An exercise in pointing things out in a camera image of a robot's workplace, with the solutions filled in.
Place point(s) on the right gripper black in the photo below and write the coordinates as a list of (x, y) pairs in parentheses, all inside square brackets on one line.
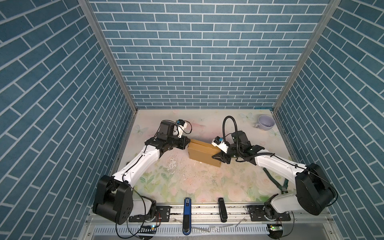
[(222, 156)]

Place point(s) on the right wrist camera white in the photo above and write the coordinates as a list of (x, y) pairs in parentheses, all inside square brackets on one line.
[(221, 144)]

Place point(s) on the circuit board below rail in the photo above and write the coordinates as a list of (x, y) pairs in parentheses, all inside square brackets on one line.
[(275, 231), (147, 232)]

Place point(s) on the aluminium front rail frame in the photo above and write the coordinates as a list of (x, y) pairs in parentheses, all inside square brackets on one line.
[(207, 225)]

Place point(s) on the lavender ceramic cup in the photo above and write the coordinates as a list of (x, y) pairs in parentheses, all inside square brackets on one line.
[(265, 123)]

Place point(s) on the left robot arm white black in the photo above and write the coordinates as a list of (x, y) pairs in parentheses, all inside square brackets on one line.
[(114, 195)]

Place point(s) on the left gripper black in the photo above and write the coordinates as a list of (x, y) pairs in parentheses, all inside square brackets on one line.
[(183, 144)]

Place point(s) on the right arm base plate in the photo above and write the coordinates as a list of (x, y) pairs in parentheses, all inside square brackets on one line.
[(260, 213)]

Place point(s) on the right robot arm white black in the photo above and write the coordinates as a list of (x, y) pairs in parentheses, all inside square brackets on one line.
[(313, 193)]

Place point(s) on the brown cardboard paper box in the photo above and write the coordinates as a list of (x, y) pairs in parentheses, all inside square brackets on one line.
[(203, 152)]

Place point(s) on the blue black handheld tool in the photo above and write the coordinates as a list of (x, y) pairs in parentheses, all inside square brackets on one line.
[(187, 217)]

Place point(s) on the black handheld stick device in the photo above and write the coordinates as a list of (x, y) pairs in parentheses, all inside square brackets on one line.
[(222, 210)]

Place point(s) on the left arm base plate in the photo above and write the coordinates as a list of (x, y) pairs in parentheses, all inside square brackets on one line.
[(164, 212)]

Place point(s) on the right circuit board below rail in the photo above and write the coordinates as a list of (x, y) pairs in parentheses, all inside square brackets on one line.
[(275, 231)]

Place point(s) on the left circuit board below rail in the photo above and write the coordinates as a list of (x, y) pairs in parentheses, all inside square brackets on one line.
[(147, 232)]

